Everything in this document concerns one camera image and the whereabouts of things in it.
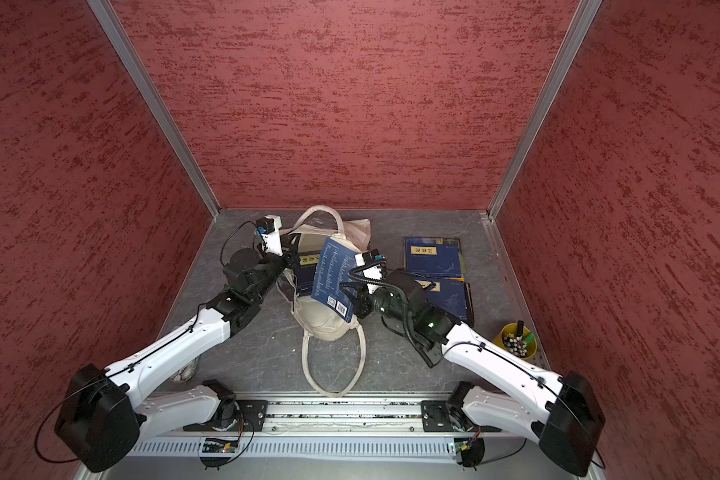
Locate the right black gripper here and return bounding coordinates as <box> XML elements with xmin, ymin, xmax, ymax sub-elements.
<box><xmin>341</xmin><ymin>276</ymin><xmax>414</xmax><ymax>325</ymax></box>

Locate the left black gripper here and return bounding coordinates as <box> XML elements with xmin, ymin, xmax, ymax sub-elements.
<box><xmin>250</xmin><ymin>227</ymin><xmax>301</xmax><ymax>301</ymax></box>

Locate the blue book yellow label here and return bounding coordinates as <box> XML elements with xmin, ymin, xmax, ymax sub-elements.
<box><xmin>417</xmin><ymin>279</ymin><xmax>466</xmax><ymax>322</ymax></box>
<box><xmin>403</xmin><ymin>237</ymin><xmax>465</xmax><ymax>280</ymax></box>

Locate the blue book white text back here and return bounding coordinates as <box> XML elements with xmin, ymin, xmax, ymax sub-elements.
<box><xmin>311</xmin><ymin>236</ymin><xmax>360</xmax><ymax>323</ymax></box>

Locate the cream canvas tote bag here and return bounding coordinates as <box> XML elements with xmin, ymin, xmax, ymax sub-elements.
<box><xmin>278</xmin><ymin>205</ymin><xmax>371</xmax><ymax>398</ymax></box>

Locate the black book yellow chinese title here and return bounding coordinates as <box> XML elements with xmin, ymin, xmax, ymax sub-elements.
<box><xmin>464</xmin><ymin>282</ymin><xmax>475</xmax><ymax>327</ymax></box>

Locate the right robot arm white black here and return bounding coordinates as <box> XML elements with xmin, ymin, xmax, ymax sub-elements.
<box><xmin>340</xmin><ymin>267</ymin><xmax>605</xmax><ymax>477</ymax></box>

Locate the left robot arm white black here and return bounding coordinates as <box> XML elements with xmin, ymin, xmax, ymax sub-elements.
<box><xmin>54</xmin><ymin>248</ymin><xmax>295</xmax><ymax>473</ymax></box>

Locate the yellow cup with batteries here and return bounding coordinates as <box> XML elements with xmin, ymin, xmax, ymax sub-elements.
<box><xmin>493</xmin><ymin>320</ymin><xmax>538</xmax><ymax>360</ymax></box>

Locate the white rolled cloth object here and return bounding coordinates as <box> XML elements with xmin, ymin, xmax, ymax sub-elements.
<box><xmin>171</xmin><ymin>357</ymin><xmax>200</xmax><ymax>384</ymax></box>

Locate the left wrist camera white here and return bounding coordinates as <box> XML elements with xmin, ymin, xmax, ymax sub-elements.
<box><xmin>255</xmin><ymin>215</ymin><xmax>283</xmax><ymax>256</ymax></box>

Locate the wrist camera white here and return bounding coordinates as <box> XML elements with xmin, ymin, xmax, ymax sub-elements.
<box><xmin>255</xmin><ymin>215</ymin><xmax>283</xmax><ymax>256</ymax></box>
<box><xmin>355</xmin><ymin>249</ymin><xmax>384</xmax><ymax>294</ymax></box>

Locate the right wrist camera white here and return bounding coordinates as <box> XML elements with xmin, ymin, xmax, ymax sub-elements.
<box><xmin>355</xmin><ymin>249</ymin><xmax>384</xmax><ymax>294</ymax></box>

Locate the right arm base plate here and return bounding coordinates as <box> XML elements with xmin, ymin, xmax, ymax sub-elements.
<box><xmin>420</xmin><ymin>400</ymin><xmax>475</xmax><ymax>433</ymax></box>

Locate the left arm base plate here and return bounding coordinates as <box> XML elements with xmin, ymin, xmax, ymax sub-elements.
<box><xmin>183</xmin><ymin>400</ymin><xmax>269</xmax><ymax>433</ymax></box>

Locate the aluminium front rail frame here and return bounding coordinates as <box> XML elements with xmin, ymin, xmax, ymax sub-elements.
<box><xmin>74</xmin><ymin>392</ymin><xmax>607</xmax><ymax>480</ymax></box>

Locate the right circuit board with wires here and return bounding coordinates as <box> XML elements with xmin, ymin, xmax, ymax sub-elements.
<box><xmin>448</xmin><ymin>438</ymin><xmax>485</xmax><ymax>468</ymax></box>

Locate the circuit board with wires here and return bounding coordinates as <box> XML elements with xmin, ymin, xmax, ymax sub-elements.
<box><xmin>448</xmin><ymin>438</ymin><xmax>485</xmax><ymax>468</ymax></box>
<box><xmin>199</xmin><ymin>438</ymin><xmax>243</xmax><ymax>469</ymax></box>

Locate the left circuit board with wires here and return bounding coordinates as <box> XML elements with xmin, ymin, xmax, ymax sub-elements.
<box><xmin>199</xmin><ymin>438</ymin><xmax>243</xmax><ymax>469</ymax></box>

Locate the left corner aluminium post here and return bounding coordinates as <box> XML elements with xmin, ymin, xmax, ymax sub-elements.
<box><xmin>87</xmin><ymin>0</ymin><xmax>222</xmax><ymax>220</ymax></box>

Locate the corner aluminium post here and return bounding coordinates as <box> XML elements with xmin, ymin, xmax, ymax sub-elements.
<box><xmin>487</xmin><ymin>0</ymin><xmax>602</xmax><ymax>222</ymax></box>
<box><xmin>87</xmin><ymin>0</ymin><xmax>222</xmax><ymax>220</ymax></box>

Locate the right corner aluminium post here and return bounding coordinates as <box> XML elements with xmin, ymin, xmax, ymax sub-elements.
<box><xmin>487</xmin><ymin>0</ymin><xmax>602</xmax><ymax>222</ymax></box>

